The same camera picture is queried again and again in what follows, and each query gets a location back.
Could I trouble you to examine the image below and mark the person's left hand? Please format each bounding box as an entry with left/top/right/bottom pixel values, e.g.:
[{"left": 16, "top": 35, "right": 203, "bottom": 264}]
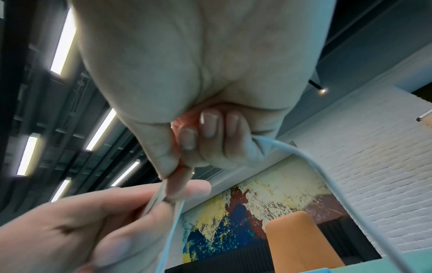
[{"left": 0, "top": 179, "right": 212, "bottom": 273}]

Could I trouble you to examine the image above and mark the person's right hand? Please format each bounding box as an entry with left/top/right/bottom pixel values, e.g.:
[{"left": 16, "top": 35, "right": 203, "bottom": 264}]
[{"left": 67, "top": 0, "right": 337, "bottom": 199}]

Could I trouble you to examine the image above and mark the ceiling light strip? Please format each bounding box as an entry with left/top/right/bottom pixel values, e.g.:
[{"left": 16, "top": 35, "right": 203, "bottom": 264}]
[
  {"left": 49, "top": 177, "right": 72, "bottom": 203},
  {"left": 16, "top": 135, "right": 41, "bottom": 177},
  {"left": 49, "top": 8, "right": 77, "bottom": 76},
  {"left": 85, "top": 108, "right": 117, "bottom": 152},
  {"left": 110, "top": 159, "right": 142, "bottom": 188}
]

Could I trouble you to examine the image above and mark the black ceiling spot lamp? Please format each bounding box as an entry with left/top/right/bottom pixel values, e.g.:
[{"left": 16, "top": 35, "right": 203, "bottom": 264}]
[{"left": 308, "top": 79, "right": 328, "bottom": 95}]

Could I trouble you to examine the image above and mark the wide orange wooden panel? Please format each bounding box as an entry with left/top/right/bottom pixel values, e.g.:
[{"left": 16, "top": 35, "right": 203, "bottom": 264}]
[{"left": 265, "top": 211, "right": 346, "bottom": 273}]

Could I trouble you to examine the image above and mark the tan wooden board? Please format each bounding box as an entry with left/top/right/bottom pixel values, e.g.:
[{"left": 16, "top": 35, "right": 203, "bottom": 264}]
[{"left": 416, "top": 107, "right": 432, "bottom": 123}]

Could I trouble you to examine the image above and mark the green tablecloth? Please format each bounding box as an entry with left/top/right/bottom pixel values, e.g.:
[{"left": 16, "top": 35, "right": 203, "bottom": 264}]
[{"left": 344, "top": 250, "right": 432, "bottom": 273}]

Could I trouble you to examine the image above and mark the colourful abstract wall painting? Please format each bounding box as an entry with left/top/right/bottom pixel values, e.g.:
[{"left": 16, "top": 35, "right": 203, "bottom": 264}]
[{"left": 182, "top": 166, "right": 349, "bottom": 264}]

